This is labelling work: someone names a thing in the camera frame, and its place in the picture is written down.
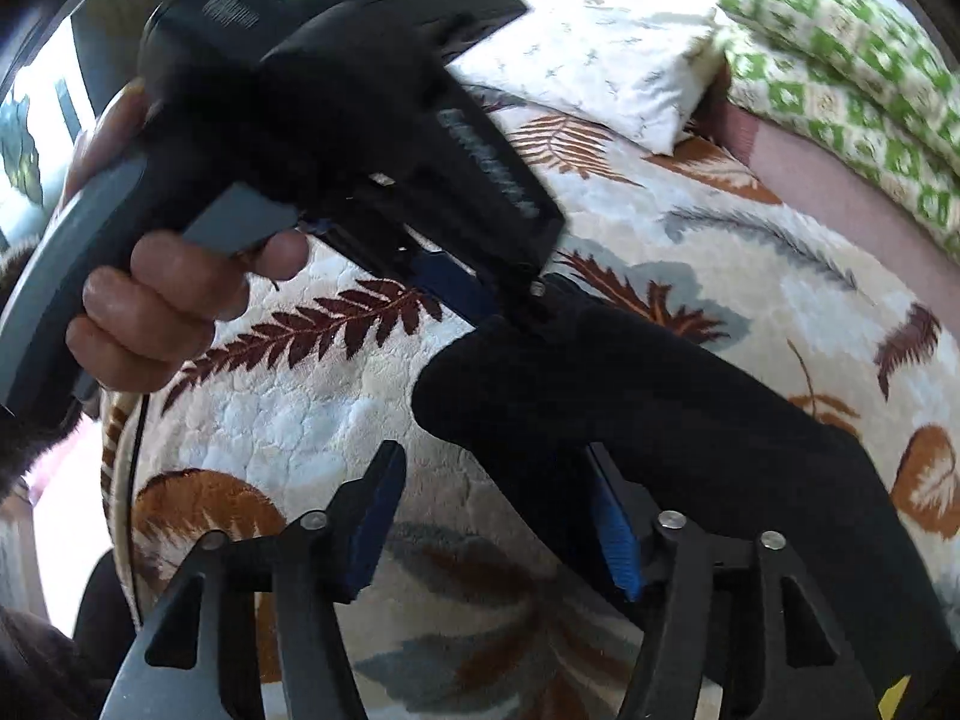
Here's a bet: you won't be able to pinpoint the white pillow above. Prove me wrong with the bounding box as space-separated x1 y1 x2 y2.
456 0 727 157

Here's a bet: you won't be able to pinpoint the pink bed sheet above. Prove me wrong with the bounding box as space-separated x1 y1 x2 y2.
701 99 960 320

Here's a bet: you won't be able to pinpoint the leaf print blanket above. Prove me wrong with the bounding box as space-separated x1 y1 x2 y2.
101 99 960 720

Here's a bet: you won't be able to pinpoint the green patterned pillow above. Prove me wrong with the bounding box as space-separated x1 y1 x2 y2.
724 28 960 250
716 0 960 175

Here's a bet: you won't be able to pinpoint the black pants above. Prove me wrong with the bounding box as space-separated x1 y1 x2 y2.
411 304 942 698

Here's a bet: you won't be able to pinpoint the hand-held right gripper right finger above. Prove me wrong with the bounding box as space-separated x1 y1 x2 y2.
585 442 883 720

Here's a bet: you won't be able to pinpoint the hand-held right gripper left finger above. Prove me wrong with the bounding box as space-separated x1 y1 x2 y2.
101 440 410 720

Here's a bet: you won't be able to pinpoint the black cable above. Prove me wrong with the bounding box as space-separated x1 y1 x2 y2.
112 388 152 620

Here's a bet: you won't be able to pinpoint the person's left hand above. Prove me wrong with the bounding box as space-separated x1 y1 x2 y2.
63 86 310 395

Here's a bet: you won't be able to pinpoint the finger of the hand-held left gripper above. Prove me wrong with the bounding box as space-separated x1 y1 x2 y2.
300 216 497 332
504 267 593 335

